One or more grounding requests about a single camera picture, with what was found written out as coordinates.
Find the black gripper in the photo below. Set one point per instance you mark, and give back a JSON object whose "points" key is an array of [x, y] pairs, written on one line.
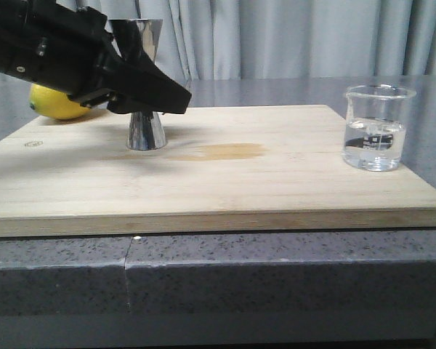
{"points": [[50, 45]]}

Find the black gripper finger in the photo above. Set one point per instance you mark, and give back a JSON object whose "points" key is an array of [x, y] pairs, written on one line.
{"points": [[133, 85]]}

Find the silver metal jigger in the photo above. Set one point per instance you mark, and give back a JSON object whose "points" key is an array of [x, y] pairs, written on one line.
{"points": [[145, 130]]}

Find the clear glass beaker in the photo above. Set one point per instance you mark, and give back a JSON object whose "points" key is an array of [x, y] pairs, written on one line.
{"points": [[375, 128]]}

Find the grey pleated curtain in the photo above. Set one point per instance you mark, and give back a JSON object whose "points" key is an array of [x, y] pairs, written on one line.
{"points": [[223, 40]]}

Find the yellow lemon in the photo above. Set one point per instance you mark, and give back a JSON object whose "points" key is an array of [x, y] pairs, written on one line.
{"points": [[54, 104]]}

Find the light wooden cutting board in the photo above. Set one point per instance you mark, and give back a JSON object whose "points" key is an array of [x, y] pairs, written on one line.
{"points": [[223, 169]]}

